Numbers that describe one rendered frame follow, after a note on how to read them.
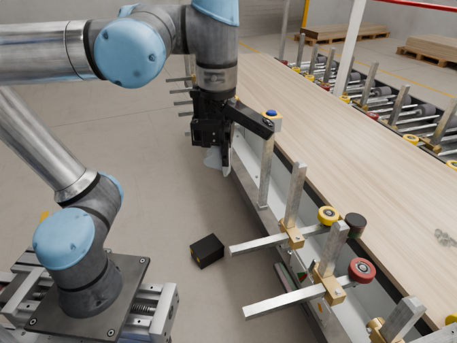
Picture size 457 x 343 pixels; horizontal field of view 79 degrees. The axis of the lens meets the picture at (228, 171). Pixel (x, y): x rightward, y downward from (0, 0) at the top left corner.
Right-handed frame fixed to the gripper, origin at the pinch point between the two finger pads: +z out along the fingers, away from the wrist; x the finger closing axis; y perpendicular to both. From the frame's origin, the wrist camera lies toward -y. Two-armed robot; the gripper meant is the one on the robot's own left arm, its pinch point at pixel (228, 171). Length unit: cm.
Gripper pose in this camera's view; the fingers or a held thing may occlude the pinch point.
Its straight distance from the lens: 64.5
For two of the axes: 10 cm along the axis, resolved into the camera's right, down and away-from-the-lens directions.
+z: 0.0, 8.0, 6.0
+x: -1.3, 6.0, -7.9
